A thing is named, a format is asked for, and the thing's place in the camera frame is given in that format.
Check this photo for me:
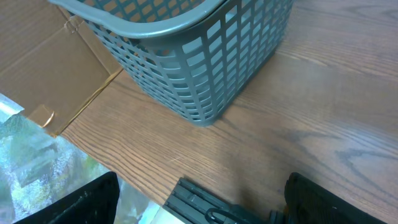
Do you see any brown cardboard panel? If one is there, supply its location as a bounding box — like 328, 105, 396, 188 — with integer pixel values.
1, 0, 122, 136

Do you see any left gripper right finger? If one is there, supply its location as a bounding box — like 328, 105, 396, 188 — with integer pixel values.
284, 172, 384, 224

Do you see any black mounting rail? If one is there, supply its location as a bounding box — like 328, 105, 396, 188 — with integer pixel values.
162, 177, 291, 224

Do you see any grey plastic mesh basket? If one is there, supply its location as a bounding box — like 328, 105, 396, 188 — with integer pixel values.
51, 0, 294, 126

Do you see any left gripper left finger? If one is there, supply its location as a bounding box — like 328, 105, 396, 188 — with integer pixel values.
16, 171, 120, 224

